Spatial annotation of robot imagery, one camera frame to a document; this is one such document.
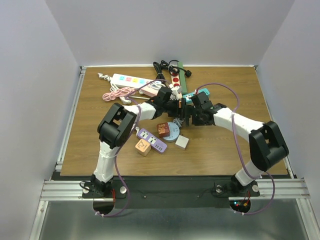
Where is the light blue round socket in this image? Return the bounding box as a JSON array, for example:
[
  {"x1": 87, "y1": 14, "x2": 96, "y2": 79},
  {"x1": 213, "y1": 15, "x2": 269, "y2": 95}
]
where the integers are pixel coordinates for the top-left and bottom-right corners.
[{"x1": 163, "y1": 122, "x2": 180, "y2": 142}]

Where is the dark red cube socket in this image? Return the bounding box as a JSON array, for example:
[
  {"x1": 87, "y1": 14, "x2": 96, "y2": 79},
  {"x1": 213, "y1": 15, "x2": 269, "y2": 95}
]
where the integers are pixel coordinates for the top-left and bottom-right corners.
[{"x1": 156, "y1": 122, "x2": 170, "y2": 138}]

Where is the peach cube socket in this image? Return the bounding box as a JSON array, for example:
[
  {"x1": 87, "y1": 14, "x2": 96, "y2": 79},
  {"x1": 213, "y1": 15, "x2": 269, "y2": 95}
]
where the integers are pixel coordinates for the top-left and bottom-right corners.
[{"x1": 135, "y1": 139, "x2": 151, "y2": 157}]

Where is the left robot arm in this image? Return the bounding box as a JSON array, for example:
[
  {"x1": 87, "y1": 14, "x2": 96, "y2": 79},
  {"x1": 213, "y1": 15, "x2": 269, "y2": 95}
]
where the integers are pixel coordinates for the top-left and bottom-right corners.
[{"x1": 90, "y1": 87, "x2": 187, "y2": 197}]

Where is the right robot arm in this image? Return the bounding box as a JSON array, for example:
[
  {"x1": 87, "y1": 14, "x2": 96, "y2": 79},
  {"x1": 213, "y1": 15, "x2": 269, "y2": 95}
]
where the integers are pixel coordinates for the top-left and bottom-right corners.
[{"x1": 185, "y1": 92, "x2": 289, "y2": 195}]

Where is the teal power strip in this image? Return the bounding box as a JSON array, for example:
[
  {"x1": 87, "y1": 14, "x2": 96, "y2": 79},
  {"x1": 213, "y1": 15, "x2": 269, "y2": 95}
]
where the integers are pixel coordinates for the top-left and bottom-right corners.
[{"x1": 182, "y1": 88, "x2": 210, "y2": 104}]

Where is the pink power strip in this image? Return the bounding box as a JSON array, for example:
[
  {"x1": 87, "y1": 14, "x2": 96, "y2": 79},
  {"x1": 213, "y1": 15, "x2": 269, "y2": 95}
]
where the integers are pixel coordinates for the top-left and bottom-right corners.
[{"x1": 139, "y1": 86, "x2": 159, "y2": 98}]

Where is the cream red-outlet power strip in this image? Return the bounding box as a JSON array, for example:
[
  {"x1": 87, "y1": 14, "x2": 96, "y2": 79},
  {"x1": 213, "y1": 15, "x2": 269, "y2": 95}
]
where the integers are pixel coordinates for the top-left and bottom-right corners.
[{"x1": 169, "y1": 66, "x2": 181, "y2": 87}]

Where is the white cube adapter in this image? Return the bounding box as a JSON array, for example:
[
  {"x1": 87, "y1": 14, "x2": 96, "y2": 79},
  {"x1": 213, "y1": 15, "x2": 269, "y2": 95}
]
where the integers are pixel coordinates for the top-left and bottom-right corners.
[{"x1": 175, "y1": 135, "x2": 189, "y2": 150}]

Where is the green power strip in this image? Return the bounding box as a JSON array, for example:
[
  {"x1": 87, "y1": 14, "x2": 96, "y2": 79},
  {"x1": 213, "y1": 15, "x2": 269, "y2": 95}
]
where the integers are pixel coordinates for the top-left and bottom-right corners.
[{"x1": 177, "y1": 61, "x2": 188, "y2": 95}]

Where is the purple power strip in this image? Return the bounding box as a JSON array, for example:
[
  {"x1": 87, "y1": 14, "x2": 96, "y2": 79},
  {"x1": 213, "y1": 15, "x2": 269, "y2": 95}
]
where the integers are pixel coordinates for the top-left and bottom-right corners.
[{"x1": 136, "y1": 128, "x2": 168, "y2": 154}]

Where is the white multicolour power strip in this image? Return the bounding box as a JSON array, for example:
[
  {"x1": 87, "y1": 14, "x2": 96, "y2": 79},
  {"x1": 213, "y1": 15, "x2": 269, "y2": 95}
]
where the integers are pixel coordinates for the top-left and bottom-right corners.
[{"x1": 110, "y1": 73, "x2": 151, "y2": 89}]

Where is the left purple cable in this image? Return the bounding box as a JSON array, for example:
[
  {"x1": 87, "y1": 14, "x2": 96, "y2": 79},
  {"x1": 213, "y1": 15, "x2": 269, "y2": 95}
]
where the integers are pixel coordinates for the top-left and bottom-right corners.
[{"x1": 93, "y1": 78, "x2": 173, "y2": 218}]

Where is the black power cable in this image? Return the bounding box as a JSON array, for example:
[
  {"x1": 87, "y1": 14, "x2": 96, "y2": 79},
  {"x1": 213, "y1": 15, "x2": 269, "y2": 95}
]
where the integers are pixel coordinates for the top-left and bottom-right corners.
[{"x1": 152, "y1": 59, "x2": 193, "y2": 81}]

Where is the white power cable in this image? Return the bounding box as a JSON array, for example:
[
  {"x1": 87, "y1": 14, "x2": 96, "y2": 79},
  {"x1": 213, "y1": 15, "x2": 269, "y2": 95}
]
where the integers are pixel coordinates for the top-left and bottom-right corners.
[{"x1": 96, "y1": 72, "x2": 148, "y2": 105}]

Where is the pink braided cable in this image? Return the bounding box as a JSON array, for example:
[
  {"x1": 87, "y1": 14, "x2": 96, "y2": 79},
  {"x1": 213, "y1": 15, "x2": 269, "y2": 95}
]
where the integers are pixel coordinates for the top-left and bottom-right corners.
[{"x1": 102, "y1": 86, "x2": 136, "y2": 103}]

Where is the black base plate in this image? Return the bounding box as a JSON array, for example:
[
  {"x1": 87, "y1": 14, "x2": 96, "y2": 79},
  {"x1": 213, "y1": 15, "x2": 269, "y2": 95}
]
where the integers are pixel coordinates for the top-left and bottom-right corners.
[{"x1": 80, "y1": 175, "x2": 256, "y2": 211}]

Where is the right aluminium frame rail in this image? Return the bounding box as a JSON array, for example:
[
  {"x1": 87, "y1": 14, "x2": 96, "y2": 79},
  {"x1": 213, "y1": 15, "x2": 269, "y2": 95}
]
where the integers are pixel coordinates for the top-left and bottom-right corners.
[{"x1": 255, "y1": 178, "x2": 311, "y2": 200}]

